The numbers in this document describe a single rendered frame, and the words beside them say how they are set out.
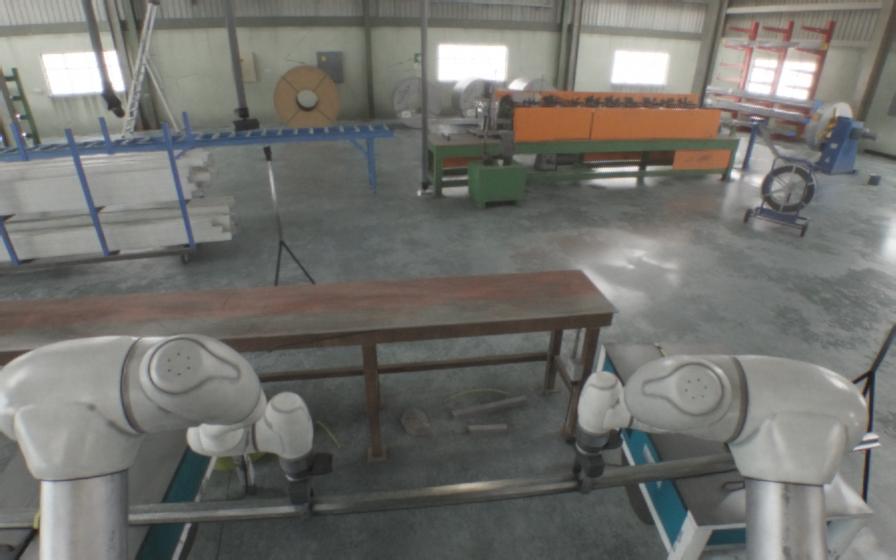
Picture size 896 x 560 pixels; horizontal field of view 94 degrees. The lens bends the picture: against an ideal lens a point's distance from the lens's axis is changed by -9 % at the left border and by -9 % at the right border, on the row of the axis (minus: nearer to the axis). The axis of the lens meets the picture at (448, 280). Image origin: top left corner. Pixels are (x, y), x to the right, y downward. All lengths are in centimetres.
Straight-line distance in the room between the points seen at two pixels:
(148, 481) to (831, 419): 166
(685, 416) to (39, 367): 84
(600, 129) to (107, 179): 603
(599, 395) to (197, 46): 1367
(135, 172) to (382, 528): 373
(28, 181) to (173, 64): 956
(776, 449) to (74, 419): 91
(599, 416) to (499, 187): 489
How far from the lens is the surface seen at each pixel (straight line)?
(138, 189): 488
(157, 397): 65
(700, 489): 165
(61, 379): 72
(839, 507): 183
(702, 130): 842
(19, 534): 178
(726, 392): 71
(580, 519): 238
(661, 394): 71
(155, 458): 177
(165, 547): 170
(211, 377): 63
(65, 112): 1544
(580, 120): 705
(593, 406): 126
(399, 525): 229
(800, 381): 79
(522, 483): 146
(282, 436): 119
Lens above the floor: 189
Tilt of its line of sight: 27 degrees down
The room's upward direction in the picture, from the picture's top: 1 degrees clockwise
